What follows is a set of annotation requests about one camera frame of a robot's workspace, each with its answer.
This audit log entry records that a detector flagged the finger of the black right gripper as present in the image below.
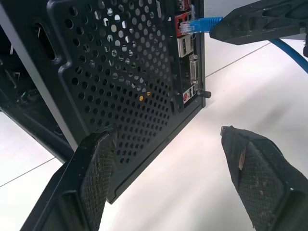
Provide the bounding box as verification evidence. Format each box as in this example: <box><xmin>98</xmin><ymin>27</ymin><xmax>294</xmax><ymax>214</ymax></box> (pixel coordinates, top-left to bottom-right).
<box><xmin>208</xmin><ymin>0</ymin><xmax>308</xmax><ymax>46</ymax></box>

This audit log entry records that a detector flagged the black case thumb screw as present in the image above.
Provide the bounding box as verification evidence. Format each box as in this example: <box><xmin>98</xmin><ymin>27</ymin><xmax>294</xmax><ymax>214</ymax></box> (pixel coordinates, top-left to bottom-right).
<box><xmin>197</xmin><ymin>89</ymin><xmax>212</xmax><ymax>99</ymax></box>

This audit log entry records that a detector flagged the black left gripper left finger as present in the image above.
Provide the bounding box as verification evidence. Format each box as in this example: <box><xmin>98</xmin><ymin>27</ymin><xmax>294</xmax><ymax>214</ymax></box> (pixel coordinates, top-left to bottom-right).
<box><xmin>20</xmin><ymin>124</ymin><xmax>119</xmax><ymax>231</ymax></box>

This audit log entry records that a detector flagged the blue ethernet cable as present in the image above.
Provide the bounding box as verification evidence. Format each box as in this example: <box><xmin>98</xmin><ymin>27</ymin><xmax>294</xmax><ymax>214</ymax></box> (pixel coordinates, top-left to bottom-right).
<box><xmin>179</xmin><ymin>16</ymin><xmax>308</xmax><ymax>81</ymax></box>

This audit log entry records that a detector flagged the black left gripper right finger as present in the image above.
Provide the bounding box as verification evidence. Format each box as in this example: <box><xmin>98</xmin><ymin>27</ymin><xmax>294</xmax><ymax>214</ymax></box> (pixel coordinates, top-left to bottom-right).
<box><xmin>220</xmin><ymin>125</ymin><xmax>308</xmax><ymax>231</ymax></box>

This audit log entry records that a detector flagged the black computer tower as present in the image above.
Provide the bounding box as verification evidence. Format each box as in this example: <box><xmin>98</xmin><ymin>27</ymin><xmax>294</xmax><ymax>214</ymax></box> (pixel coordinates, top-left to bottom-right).
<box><xmin>0</xmin><ymin>0</ymin><xmax>212</xmax><ymax>205</ymax></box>

